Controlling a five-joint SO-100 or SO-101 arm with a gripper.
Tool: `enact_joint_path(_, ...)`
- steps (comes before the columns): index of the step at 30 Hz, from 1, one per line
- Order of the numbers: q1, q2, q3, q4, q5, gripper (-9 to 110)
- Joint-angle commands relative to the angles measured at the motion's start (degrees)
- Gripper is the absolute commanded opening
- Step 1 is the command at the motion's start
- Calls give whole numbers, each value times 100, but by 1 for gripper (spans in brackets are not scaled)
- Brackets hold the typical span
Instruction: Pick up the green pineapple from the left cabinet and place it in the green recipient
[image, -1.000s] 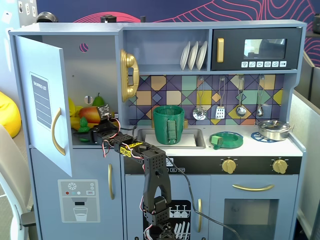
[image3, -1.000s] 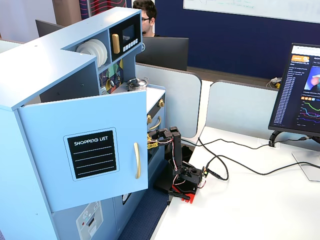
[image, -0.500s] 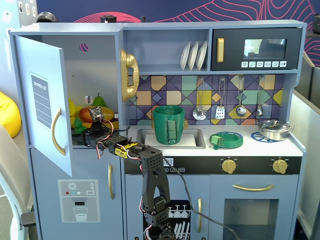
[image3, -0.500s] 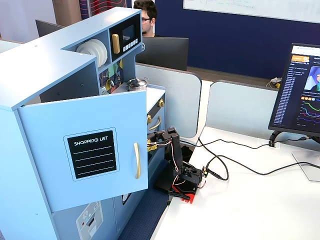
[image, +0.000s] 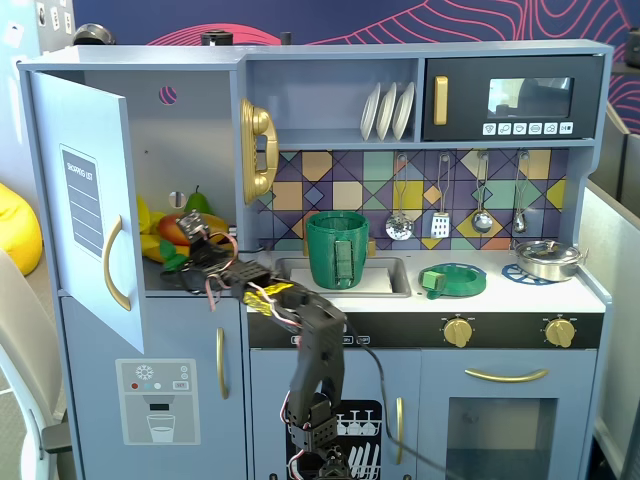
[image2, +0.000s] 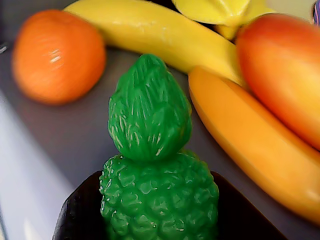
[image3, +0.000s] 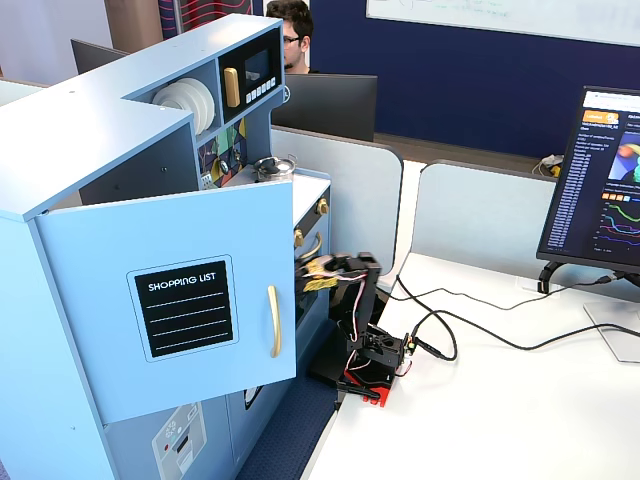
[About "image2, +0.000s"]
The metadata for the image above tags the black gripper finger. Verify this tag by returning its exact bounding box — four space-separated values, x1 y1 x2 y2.
211 171 288 240
51 170 107 240

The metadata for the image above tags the red orange toy mango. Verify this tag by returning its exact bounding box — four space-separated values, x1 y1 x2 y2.
235 13 320 152

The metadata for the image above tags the grey blue cabinet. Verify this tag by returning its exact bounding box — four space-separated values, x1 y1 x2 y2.
0 0 320 240

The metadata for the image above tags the green toy pineapple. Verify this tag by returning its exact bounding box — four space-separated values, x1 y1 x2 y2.
98 53 220 240

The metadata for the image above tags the orange toy banana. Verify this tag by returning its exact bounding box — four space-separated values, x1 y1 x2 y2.
187 65 320 225

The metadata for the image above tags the yellow toy banana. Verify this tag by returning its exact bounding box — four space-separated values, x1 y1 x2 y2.
62 0 247 87

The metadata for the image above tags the yellow toy starfruit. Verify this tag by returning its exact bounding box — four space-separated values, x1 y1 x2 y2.
171 0 278 41

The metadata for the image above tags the orange toy fruit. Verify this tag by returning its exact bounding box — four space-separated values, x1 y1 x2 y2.
11 9 107 106

